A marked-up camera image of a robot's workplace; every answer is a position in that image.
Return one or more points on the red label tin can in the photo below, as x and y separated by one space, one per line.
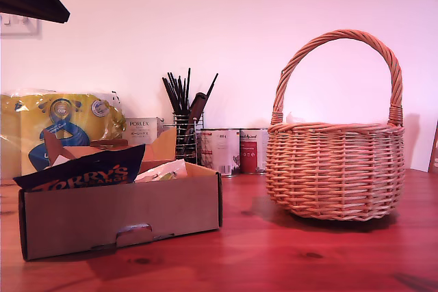
251 155

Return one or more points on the white label tin can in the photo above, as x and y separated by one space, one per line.
222 152

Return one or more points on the white Porlex box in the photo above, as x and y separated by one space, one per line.
140 128

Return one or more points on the brown cardboard box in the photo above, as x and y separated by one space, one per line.
119 210

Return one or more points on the yellow paper towel pack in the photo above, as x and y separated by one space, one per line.
34 124

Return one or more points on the black chopstick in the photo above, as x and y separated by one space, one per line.
188 87
210 88
180 93
169 95
174 88

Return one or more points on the blue orange chocolate egg bag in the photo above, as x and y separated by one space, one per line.
85 172

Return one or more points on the woven wicker basket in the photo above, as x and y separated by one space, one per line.
335 175

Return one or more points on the dark brown wooden utensil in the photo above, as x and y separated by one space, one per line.
198 104

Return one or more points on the red and white egg bag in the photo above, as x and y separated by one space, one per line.
161 170

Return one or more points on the white light switch plate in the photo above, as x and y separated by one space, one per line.
20 28

